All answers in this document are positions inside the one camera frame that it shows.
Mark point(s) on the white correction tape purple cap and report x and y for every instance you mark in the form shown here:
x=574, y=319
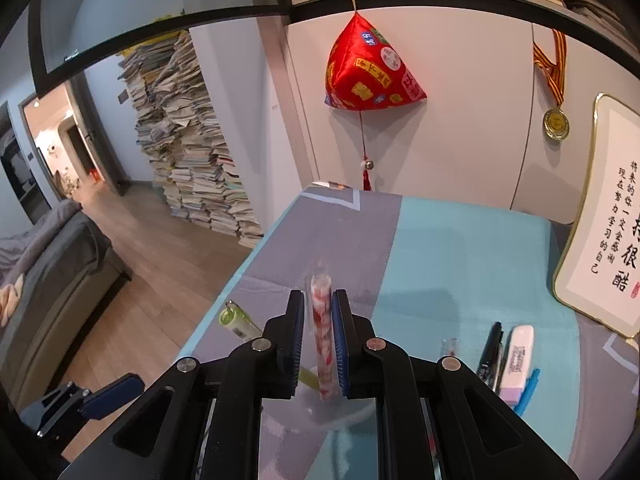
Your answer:
x=517, y=360

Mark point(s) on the green tube with label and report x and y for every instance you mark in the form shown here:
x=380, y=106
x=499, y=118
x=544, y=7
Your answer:
x=237, y=325

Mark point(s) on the grey sofa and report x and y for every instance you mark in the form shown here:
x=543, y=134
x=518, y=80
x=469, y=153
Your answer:
x=60, y=270

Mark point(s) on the tall stack of books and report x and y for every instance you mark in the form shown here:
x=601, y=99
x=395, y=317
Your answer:
x=185, y=160

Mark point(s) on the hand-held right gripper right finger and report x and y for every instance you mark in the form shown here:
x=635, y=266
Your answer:
x=340, y=345

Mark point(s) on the red white patterned pen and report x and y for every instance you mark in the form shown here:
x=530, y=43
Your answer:
x=322, y=330

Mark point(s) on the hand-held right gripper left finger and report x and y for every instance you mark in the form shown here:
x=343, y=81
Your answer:
x=297, y=340

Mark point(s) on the blue grey printed tablecloth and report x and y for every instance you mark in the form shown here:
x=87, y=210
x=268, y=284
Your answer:
x=450, y=260

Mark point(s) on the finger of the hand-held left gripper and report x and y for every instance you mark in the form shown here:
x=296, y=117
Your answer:
x=110, y=397

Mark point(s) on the gold framed calligraphy board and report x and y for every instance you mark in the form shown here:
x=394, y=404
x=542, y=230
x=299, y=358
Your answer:
x=610, y=210

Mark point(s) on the black pen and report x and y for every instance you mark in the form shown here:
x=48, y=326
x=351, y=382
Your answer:
x=492, y=350

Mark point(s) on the gold medal with striped ribbon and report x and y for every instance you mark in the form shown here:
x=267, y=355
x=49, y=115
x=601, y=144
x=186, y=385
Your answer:
x=556, y=124

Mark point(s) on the red pyramid hanging ornament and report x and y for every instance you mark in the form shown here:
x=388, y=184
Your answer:
x=370, y=70

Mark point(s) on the blue pen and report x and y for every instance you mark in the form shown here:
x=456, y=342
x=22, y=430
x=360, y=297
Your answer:
x=530, y=390

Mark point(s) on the black framed glass door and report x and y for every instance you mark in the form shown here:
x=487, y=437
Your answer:
x=150, y=0

